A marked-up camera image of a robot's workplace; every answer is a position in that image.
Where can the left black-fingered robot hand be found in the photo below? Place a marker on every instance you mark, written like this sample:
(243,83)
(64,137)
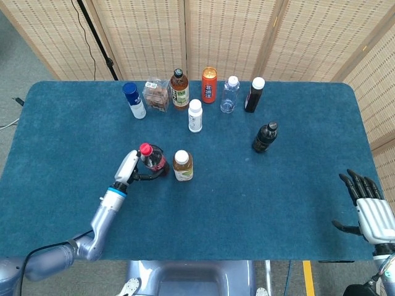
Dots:
(126,168)

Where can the right black-fingered robot hand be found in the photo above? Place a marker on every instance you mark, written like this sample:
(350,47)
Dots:
(376,219)

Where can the cola bottle with red cap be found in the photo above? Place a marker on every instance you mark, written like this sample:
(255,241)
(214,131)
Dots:
(155,158)

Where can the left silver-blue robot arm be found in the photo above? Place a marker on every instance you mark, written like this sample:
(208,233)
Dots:
(105,216)

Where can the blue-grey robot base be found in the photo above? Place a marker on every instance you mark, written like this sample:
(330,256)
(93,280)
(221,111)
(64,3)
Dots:
(191,277)

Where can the green tea bottle white cap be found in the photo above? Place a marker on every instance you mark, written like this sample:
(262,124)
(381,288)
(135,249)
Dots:
(183,169)

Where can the green-label tea bottle, black cap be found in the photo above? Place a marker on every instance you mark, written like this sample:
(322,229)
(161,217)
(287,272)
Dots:
(179,92)

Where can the white bottle with blue cap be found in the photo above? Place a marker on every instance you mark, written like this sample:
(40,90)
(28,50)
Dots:
(134,100)

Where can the clear plastic snack box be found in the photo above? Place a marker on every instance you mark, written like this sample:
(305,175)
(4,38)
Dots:
(157,97)

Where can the blue table cloth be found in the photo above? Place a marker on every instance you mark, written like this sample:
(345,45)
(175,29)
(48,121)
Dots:
(231,209)

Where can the orange drink can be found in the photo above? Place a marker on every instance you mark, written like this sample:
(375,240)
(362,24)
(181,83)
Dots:
(209,89)

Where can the white perforated foot plate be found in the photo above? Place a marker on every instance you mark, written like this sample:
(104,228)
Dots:
(131,286)
(261,292)

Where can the white table leg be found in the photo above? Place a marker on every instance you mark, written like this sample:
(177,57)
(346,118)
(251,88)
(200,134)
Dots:
(268,276)

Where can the clear water bottle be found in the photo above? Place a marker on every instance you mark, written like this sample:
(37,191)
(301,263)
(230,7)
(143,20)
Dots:
(230,97)

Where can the black floor plug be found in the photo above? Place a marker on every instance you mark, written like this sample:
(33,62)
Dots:
(18,100)

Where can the black tripod pole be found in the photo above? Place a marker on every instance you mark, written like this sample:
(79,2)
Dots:
(98,41)

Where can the bamboo folding screen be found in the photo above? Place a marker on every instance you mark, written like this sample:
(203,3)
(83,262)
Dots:
(148,37)

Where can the dark juice bottle, white cap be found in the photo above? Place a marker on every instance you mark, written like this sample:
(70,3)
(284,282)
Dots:
(253,98)

